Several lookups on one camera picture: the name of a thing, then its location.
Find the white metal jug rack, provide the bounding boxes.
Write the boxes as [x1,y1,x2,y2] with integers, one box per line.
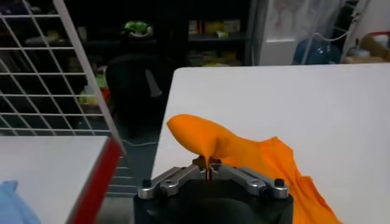
[300,0,366,65]

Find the blue water jug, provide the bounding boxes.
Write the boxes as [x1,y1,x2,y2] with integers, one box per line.
[294,38,341,65]

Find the black office chair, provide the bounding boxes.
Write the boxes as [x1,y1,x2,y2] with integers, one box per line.
[105,54,176,138]

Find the black shelving unit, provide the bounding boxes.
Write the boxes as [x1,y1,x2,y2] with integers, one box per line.
[0,0,254,68]

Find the green yellow snack packages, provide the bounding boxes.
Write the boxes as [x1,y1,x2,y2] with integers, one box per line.
[79,74,110,106]

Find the closed labelled cardboard box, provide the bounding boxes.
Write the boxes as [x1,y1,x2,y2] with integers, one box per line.
[344,55,389,65]

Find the orange t-shirt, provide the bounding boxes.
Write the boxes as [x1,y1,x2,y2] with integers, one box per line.
[166,114,344,224]

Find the open cardboard box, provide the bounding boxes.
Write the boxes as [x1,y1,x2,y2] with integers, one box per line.
[361,32,390,61]

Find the light blue cloth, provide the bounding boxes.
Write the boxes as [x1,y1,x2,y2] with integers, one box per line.
[0,180,42,224]

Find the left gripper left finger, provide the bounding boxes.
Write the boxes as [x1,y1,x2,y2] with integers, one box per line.
[137,156,210,200]

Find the red edged white table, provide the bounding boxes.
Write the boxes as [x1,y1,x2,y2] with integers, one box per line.
[0,135,124,224]

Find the white floor cable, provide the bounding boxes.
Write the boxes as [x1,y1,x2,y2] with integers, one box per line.
[121,139,158,147]

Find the white water dispenser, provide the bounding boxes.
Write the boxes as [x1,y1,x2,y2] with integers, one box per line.
[258,0,305,66]

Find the white wire grid panel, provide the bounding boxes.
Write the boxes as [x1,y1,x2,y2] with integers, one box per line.
[0,0,126,155]

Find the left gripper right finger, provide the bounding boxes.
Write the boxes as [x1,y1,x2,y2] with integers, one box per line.
[210,156,289,199]

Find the green toy on plate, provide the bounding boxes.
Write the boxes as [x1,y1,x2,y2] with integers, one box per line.
[123,20,153,38]

